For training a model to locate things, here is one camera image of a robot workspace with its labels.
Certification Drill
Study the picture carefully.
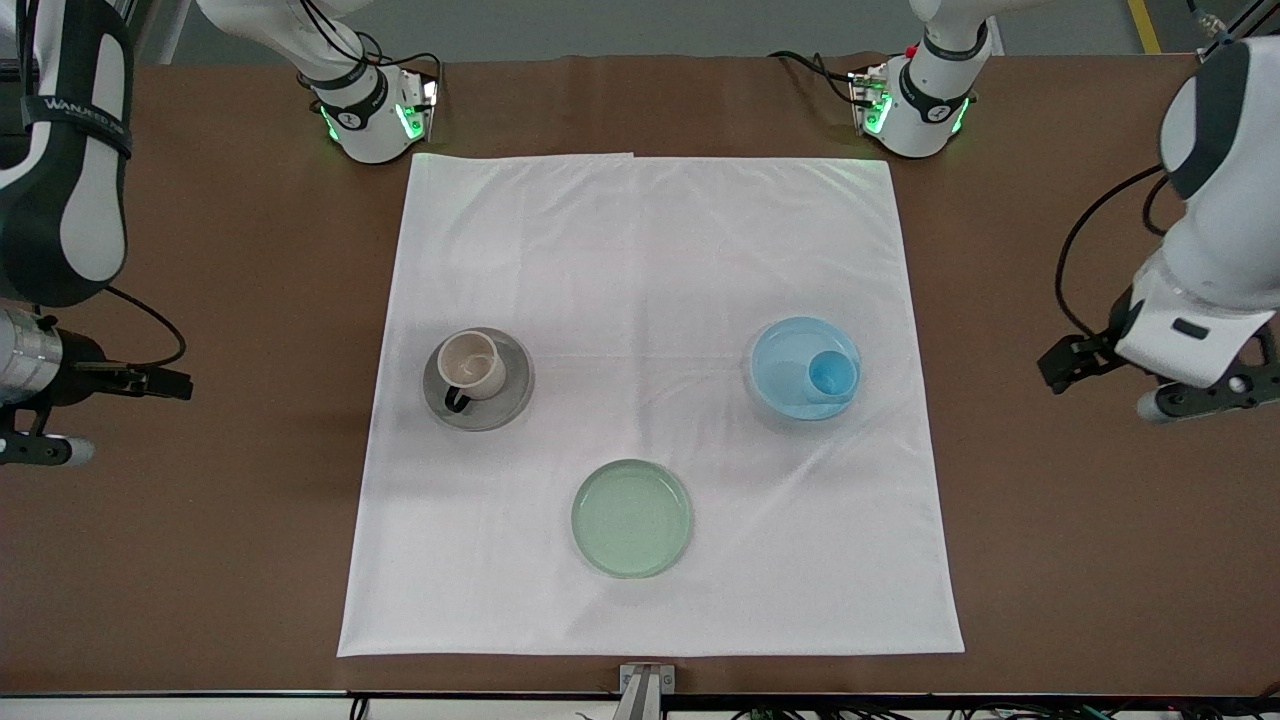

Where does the small blue cup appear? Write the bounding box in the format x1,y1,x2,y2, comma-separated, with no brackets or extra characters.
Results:
806,349,860,405

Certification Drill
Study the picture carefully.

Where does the white mug with black handle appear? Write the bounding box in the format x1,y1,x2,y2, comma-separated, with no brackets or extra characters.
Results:
437,330,508,412

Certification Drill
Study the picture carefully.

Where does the light blue plate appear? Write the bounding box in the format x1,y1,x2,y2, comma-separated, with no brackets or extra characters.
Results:
748,316,863,422

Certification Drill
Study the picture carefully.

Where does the gray plate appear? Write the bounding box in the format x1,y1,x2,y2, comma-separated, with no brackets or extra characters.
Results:
422,327,535,433

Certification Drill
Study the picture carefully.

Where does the pale green plate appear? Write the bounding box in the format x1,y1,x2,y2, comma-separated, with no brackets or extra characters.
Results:
571,459,694,580

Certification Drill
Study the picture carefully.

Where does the white tablecloth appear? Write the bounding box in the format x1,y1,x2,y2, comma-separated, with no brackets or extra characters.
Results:
337,152,966,658

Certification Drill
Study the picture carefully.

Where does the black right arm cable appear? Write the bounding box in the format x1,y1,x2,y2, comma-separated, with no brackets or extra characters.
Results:
104,286,189,368

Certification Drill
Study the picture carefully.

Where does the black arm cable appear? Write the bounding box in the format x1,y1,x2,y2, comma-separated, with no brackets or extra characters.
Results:
1055,164,1171,339
104,286,189,368

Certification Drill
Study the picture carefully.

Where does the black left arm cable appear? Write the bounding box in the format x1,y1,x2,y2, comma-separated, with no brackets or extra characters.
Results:
1055,164,1171,339

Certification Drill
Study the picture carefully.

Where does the black left base cable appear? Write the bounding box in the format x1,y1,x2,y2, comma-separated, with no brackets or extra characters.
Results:
768,49,863,104

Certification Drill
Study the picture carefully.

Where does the black base cable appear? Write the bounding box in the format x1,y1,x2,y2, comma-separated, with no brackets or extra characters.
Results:
297,0,443,99
768,49,863,104

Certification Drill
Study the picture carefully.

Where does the black right base cable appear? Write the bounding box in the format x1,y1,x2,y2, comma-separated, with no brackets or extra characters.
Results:
297,0,443,99

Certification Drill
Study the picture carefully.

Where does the metal table edge bracket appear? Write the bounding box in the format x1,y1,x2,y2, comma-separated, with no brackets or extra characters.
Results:
612,663,677,720

